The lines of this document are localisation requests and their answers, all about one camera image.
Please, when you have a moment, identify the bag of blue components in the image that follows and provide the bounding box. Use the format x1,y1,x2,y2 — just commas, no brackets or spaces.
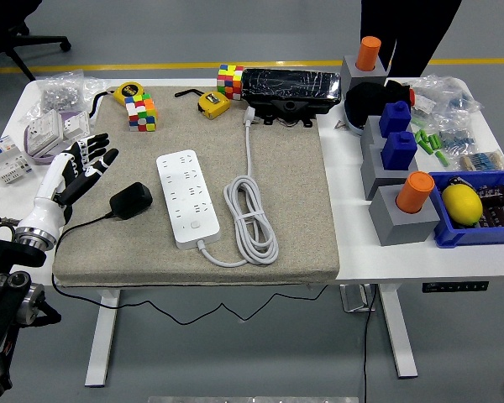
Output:
436,121,478,154

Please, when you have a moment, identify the scrambled colourful puzzle cube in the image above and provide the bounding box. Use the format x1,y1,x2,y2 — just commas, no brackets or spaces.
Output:
216,64,244,101
123,92,159,133

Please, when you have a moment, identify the white wall socket panel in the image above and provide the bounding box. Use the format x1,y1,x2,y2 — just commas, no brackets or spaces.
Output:
60,111,90,144

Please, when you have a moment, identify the grey block with hole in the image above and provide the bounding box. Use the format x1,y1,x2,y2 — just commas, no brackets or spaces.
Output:
360,115,387,148
368,184,441,247
339,54,387,92
360,144,419,201

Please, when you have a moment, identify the bag of striped resistors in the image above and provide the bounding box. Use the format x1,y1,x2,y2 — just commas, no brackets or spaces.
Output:
457,149,504,172

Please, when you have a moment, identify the grey-brown mat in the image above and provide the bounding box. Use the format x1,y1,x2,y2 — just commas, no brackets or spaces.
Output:
52,86,340,287

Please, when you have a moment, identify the white power strip cord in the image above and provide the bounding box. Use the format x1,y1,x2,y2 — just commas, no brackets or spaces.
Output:
197,104,280,269

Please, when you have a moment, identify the blue peg block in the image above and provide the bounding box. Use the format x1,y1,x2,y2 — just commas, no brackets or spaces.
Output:
377,100,412,138
380,130,417,171

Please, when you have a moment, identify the small white bagged box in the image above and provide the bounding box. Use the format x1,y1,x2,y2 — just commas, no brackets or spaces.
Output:
411,94,436,117

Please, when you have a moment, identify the purple plastic tray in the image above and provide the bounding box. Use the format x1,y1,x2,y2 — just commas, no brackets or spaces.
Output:
23,111,92,165

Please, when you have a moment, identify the black cloth bundle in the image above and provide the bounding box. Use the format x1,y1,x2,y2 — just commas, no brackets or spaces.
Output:
344,79,415,121

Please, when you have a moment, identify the black desk control panel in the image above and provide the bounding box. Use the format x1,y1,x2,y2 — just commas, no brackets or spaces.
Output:
421,280,490,294

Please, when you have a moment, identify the white circuit breaker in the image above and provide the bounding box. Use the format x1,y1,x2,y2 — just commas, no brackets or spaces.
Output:
0,136,34,186

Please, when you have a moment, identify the thin black plug cord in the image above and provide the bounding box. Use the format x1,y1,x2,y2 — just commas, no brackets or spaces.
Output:
50,212,329,327

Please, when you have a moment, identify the black film-wrapped device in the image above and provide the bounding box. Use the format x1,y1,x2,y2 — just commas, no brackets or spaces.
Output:
239,66,342,128

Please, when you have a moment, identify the white table leg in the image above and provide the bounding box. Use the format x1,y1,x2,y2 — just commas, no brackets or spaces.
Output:
377,284,419,379
84,288,122,388

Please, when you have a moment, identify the brown capacitor pile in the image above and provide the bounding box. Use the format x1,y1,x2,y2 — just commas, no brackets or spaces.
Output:
474,184,504,230

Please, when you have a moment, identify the round yellow tape measure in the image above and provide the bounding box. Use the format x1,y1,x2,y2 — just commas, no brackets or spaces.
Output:
111,81,146,106

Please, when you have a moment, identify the black office chair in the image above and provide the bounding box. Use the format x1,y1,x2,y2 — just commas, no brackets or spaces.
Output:
0,0,72,83

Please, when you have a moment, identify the clear bag of parts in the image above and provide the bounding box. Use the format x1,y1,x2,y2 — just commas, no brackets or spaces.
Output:
409,74,486,127

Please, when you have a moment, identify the empty clear plastic bag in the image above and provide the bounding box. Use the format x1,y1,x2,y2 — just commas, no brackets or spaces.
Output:
81,77,110,104

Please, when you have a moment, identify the silver under-table bracket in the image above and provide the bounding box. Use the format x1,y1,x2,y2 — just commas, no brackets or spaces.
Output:
339,284,377,314

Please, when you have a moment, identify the clear bag of screws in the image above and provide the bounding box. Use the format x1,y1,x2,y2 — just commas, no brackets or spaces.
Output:
33,69,87,114

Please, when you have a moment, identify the white wall switch panel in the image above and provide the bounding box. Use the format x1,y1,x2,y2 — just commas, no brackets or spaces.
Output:
26,109,66,157

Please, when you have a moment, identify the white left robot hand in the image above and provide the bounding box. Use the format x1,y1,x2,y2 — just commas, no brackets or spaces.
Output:
18,133,120,243

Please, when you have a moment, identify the orange cylinder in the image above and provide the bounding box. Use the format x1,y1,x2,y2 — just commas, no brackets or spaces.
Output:
394,170,436,214
356,35,382,72

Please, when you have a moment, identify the white blue rimmed object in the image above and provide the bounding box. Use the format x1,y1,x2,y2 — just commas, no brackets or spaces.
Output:
344,109,366,136

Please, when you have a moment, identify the yellow lemon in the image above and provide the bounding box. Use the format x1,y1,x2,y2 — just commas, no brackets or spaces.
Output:
440,184,484,224

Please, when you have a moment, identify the black plug adapter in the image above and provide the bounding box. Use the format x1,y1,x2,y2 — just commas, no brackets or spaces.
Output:
108,181,155,221

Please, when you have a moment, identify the blue plastic bin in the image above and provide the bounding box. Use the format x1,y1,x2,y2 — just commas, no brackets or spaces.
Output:
428,169,504,249

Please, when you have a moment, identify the black floor cable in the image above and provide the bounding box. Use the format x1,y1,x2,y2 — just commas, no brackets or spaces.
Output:
360,285,381,403

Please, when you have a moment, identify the white power strip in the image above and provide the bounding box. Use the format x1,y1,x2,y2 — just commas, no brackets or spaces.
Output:
156,149,221,252

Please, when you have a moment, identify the black cord strap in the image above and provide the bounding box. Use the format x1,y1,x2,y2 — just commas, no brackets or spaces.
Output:
87,88,114,123

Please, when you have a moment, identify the squarish yellow tape measure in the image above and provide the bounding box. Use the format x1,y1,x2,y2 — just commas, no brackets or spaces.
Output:
197,91,231,121

